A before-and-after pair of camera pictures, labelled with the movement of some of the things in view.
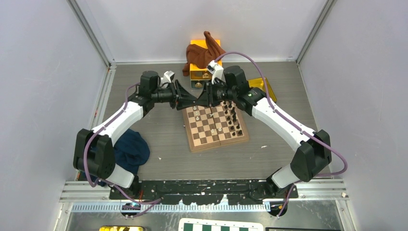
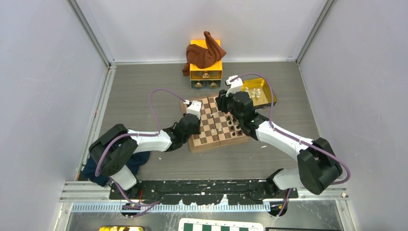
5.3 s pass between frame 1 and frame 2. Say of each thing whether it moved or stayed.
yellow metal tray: stayed
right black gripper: moved
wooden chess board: stayed
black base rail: stayed
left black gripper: moved
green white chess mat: stayed
